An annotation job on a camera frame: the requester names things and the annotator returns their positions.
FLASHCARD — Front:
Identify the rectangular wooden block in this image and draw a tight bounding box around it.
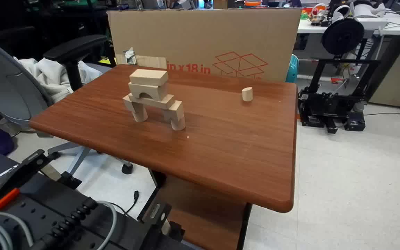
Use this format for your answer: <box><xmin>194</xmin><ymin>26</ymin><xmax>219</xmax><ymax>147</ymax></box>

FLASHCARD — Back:
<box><xmin>127</xmin><ymin>68</ymin><xmax>169</xmax><ymax>88</ymax></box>

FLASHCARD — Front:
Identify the wooden leg block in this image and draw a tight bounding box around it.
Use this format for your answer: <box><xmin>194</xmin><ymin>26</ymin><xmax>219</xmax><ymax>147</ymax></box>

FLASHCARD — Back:
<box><xmin>123</xmin><ymin>98</ymin><xmax>149</xmax><ymax>124</ymax></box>
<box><xmin>163</xmin><ymin>98</ymin><xmax>187</xmax><ymax>131</ymax></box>

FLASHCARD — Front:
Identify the small rounded wooden block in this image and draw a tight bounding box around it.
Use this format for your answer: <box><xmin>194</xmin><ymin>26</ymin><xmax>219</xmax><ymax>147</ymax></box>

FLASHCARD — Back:
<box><xmin>240</xmin><ymin>84</ymin><xmax>255</xmax><ymax>104</ymax></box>

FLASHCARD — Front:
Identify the wooden arch block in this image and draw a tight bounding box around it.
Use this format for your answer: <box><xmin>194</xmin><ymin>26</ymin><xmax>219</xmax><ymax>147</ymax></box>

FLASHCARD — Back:
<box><xmin>127</xmin><ymin>80</ymin><xmax>168</xmax><ymax>102</ymax></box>

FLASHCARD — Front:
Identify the black chair caster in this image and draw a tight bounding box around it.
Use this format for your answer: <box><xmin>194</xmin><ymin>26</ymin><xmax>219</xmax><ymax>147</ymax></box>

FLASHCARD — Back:
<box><xmin>120</xmin><ymin>161</ymin><xmax>134</xmax><ymax>176</ymax></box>

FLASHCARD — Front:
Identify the large cardboard box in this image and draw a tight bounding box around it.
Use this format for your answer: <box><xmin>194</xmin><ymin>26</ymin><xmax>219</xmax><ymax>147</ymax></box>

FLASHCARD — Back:
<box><xmin>105</xmin><ymin>6</ymin><xmax>302</xmax><ymax>84</ymax></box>

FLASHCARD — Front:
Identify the small white tag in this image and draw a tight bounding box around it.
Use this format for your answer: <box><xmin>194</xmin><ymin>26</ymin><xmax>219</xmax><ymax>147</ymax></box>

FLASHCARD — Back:
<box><xmin>123</xmin><ymin>45</ymin><xmax>137</xmax><ymax>65</ymax></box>

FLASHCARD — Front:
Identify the teal object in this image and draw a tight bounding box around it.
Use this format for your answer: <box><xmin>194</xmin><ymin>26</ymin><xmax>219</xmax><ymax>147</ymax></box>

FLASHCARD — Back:
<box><xmin>286</xmin><ymin>52</ymin><xmax>299</xmax><ymax>84</ymax></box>

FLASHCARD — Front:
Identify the black 3D printer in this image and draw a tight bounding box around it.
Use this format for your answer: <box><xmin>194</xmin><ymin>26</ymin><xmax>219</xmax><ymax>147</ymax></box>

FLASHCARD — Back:
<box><xmin>297</xmin><ymin>27</ymin><xmax>383</xmax><ymax>134</ymax></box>

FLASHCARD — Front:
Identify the black office chair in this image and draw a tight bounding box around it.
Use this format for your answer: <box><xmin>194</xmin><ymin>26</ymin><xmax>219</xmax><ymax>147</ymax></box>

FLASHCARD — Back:
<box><xmin>41</xmin><ymin>33</ymin><xmax>111</xmax><ymax>91</ymax></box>

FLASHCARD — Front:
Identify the white cloth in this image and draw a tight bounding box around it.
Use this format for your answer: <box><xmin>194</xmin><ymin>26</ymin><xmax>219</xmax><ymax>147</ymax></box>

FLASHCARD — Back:
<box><xmin>12</xmin><ymin>55</ymin><xmax>105</xmax><ymax>104</ymax></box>

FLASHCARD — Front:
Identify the black filament spool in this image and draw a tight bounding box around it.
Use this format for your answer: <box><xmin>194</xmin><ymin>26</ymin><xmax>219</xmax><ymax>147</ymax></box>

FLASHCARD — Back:
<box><xmin>320</xmin><ymin>4</ymin><xmax>366</xmax><ymax>56</ymax></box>

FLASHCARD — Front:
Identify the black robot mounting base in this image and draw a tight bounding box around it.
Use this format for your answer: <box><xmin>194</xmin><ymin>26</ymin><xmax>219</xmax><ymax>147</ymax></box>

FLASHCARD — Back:
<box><xmin>0</xmin><ymin>172</ymin><xmax>197</xmax><ymax>250</ymax></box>

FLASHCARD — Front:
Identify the grey office chair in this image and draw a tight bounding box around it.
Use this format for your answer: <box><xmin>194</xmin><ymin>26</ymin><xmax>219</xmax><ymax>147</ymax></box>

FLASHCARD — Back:
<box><xmin>0</xmin><ymin>30</ymin><xmax>94</xmax><ymax>177</ymax></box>

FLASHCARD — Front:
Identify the white desk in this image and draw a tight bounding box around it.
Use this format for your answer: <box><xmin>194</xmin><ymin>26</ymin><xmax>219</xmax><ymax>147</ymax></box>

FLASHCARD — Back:
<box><xmin>295</xmin><ymin>2</ymin><xmax>400</xmax><ymax>109</ymax></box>

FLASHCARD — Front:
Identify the wooden table pedestal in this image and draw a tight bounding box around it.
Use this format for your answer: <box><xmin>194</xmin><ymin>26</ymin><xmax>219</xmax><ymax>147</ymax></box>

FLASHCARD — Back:
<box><xmin>149</xmin><ymin>169</ymin><xmax>252</xmax><ymax>250</ymax></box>

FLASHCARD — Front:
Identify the thin black cable with plug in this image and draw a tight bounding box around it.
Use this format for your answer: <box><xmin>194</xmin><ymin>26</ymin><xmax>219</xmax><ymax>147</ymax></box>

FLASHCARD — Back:
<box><xmin>108</xmin><ymin>188</ymin><xmax>141</xmax><ymax>216</ymax></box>

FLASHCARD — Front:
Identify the black clamp with orange handle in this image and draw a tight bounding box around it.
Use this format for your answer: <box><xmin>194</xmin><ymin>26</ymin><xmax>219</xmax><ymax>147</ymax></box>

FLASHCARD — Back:
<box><xmin>0</xmin><ymin>147</ymin><xmax>51</xmax><ymax>212</ymax></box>

